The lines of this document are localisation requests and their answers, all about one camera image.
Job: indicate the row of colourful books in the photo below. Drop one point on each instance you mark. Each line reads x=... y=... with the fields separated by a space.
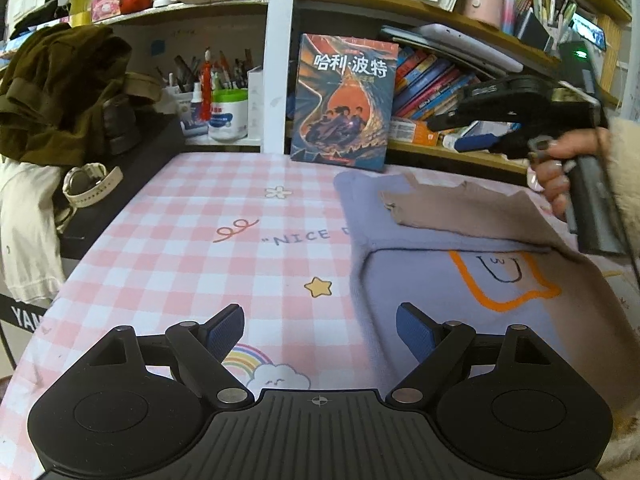
x=430 y=80

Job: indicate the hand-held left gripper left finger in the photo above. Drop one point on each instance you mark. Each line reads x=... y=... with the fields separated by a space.
x=227 y=327

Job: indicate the pink checkered cartoon desk mat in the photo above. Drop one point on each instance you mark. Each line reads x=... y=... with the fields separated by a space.
x=200 y=240

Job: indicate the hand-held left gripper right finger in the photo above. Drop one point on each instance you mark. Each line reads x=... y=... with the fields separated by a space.
x=415 y=327

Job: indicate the black holder with pens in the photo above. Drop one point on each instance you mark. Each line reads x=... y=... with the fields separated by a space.
x=537 y=32

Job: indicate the purple and brown sweater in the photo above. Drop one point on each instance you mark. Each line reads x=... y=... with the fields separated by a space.
x=450 y=280

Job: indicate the fantasy novel book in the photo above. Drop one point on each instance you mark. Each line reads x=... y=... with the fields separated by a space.
x=345 y=105

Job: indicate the small spray bottle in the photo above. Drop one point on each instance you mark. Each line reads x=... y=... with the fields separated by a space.
x=198 y=107

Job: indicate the flat stack of thin booklets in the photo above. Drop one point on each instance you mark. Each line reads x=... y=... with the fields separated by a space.
x=400 y=35

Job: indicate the white wooden bookshelf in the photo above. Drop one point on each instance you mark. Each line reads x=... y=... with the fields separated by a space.
x=280 y=60

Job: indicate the tall white box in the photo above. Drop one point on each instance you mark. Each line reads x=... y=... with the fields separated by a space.
x=255 y=105

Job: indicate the person's right hand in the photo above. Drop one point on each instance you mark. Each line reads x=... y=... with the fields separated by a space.
x=575 y=145

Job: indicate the white wristwatch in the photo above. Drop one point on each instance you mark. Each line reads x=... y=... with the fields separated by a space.
x=90 y=190

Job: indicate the olive green jacket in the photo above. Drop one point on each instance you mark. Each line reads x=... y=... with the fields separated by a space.
x=60 y=90

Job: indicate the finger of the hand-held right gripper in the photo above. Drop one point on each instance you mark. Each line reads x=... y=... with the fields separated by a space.
x=450 y=119
x=475 y=143

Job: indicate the pen holder with pens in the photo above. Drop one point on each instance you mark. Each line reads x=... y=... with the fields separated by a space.
x=225 y=72

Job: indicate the colourful marker pack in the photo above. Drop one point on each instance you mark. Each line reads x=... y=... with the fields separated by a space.
x=515 y=5

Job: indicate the white cloth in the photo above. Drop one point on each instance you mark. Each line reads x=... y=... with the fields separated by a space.
x=25 y=220

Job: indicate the pink cartoon box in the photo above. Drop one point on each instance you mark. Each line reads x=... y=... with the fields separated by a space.
x=106 y=1

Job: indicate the white tub with green lid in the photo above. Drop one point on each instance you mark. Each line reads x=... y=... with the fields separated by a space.
x=227 y=117

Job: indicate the orange and white box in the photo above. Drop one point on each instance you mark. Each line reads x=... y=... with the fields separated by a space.
x=412 y=132

